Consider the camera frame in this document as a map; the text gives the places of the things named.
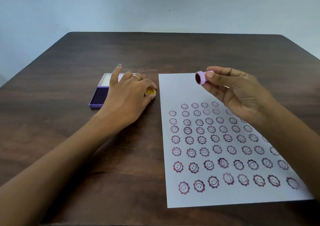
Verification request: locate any person's right hand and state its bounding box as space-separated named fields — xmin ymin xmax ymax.
xmin=200 ymin=66 xmax=276 ymax=127

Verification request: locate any person's left hand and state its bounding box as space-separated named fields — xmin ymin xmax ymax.
xmin=99 ymin=64 xmax=157 ymax=132

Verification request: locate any purple round stamp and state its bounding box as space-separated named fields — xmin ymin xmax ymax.
xmin=195 ymin=70 xmax=215 ymax=85

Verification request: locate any person's left forearm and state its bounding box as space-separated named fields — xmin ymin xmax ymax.
xmin=0 ymin=109 xmax=122 ymax=226

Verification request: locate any person's right forearm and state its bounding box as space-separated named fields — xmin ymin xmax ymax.
xmin=255 ymin=103 xmax=320 ymax=202

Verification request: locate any purple ink pad case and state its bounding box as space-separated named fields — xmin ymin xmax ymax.
xmin=88 ymin=73 xmax=137 ymax=108

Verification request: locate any white paper with smiley stamps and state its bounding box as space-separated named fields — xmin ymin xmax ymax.
xmin=158 ymin=73 xmax=315 ymax=208

